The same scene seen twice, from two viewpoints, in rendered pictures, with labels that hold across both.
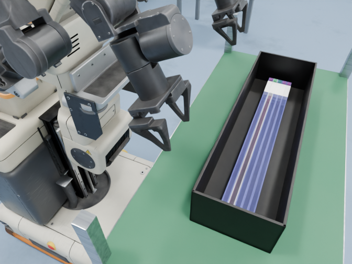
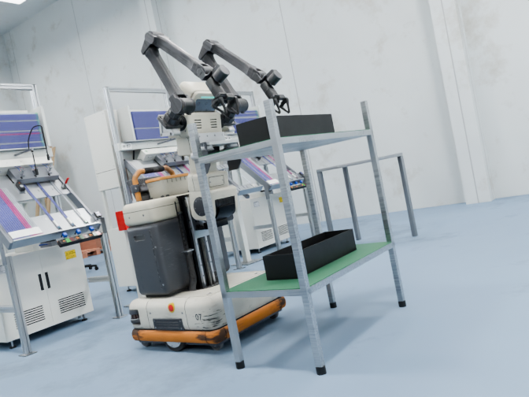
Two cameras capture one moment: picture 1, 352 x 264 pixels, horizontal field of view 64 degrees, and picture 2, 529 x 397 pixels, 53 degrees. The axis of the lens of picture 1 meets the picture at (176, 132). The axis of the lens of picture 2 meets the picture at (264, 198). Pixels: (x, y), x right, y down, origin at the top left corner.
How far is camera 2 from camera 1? 2.20 m
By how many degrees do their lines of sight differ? 44
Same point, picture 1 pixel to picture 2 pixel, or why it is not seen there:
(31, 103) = (172, 191)
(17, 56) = (175, 103)
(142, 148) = not seen: hidden behind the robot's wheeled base
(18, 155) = (160, 212)
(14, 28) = (175, 94)
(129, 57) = (210, 83)
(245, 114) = not seen: hidden behind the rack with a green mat
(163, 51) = (219, 74)
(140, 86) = (215, 91)
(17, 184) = (156, 233)
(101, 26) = (201, 74)
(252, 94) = not seen: hidden behind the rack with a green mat
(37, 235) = (160, 303)
